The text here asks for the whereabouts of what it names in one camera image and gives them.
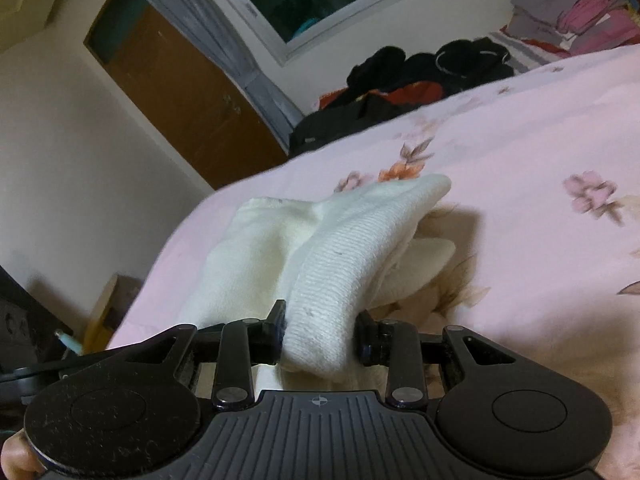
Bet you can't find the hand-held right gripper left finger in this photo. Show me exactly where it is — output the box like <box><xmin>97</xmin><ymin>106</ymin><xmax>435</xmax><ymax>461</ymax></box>
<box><xmin>117</xmin><ymin>299</ymin><xmax>289</xmax><ymax>409</ymax></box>

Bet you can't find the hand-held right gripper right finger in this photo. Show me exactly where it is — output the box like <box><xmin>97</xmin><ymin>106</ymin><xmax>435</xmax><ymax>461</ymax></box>
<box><xmin>353</xmin><ymin>310</ymin><xmax>519</xmax><ymax>409</ymax></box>

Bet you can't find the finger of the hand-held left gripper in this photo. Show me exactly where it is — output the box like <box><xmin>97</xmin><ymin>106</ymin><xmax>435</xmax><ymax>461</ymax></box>
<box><xmin>0</xmin><ymin>362</ymin><xmax>70</xmax><ymax>392</ymax></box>

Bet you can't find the white knit garment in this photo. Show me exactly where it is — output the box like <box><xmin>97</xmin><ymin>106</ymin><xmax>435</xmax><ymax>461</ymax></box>
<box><xmin>177</xmin><ymin>173</ymin><xmax>457</xmax><ymax>392</ymax></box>

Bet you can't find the pile of black clothes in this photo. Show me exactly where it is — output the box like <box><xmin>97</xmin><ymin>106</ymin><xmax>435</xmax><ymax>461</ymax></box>
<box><xmin>287</xmin><ymin>37</ymin><xmax>517</xmax><ymax>157</ymax></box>

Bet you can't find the stack of folded clothes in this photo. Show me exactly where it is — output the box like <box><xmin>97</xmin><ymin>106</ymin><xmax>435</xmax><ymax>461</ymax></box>
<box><xmin>492</xmin><ymin>0</ymin><xmax>640</xmax><ymax>70</ymax></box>

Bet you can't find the person's left hand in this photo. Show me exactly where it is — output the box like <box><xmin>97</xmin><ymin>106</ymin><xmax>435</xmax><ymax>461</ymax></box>
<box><xmin>0</xmin><ymin>429</ymin><xmax>48</xmax><ymax>480</ymax></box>

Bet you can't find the teal object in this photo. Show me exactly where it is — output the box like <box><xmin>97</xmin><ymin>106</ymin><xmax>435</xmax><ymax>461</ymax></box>
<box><xmin>54</xmin><ymin>329</ymin><xmax>83</xmax><ymax>356</ymax></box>

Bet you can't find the red garment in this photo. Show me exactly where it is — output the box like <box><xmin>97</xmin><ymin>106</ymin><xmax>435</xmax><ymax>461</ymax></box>
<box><xmin>317</xmin><ymin>80</ymin><xmax>447</xmax><ymax>112</ymax></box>

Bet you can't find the pink floral bedsheet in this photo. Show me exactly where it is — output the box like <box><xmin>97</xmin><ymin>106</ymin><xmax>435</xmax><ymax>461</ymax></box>
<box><xmin>107</xmin><ymin>42</ymin><xmax>640</xmax><ymax>480</ymax></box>

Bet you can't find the brown wooden door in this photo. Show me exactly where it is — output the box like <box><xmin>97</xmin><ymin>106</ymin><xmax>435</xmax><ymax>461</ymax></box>
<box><xmin>84</xmin><ymin>0</ymin><xmax>288</xmax><ymax>192</ymax></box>

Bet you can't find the grey curtain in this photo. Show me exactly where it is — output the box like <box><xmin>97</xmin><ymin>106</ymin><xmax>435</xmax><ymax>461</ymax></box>
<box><xmin>107</xmin><ymin>0</ymin><xmax>307</xmax><ymax>153</ymax></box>

